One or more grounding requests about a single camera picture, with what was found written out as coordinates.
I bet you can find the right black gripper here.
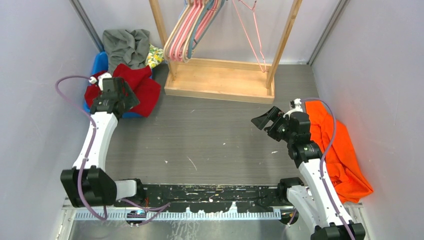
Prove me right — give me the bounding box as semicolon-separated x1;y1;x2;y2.
251;106;295;143

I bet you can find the red skirt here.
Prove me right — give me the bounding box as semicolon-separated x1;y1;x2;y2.
84;63;162;118

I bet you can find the grey-blue hanger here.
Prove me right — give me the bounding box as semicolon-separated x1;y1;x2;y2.
177;0;226;63

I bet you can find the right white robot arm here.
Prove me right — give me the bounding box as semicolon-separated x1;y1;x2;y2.
251;106;366;240

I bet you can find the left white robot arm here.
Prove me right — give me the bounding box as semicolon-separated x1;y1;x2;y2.
60;73;146;208

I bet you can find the beige hanger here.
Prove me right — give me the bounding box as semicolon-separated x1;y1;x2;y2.
163;0;213;64

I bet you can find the blue plastic bin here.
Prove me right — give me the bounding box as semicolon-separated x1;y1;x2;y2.
91;51;142;119

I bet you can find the grey garment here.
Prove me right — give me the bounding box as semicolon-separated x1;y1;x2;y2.
102;29;150;74

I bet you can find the yellow floral garment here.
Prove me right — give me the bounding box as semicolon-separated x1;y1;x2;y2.
145;44;165;69

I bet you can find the wooden clothes rack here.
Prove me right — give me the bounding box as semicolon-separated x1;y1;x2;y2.
149;0;302;104

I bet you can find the orange garment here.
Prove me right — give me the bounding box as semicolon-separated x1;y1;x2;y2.
305;101;374;203

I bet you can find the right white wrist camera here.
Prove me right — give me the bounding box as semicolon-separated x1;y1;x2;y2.
283;98;304;118

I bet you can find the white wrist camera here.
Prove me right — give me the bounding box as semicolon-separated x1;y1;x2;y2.
283;98;304;118
88;72;112;91

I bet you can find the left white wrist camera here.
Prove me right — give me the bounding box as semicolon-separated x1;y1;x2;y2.
88;72;112;91

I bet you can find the thin pink wire hanger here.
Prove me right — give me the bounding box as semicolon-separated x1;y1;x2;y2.
230;0;268;73

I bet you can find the slotted cable duct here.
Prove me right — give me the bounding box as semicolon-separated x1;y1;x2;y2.
73;209;282;222

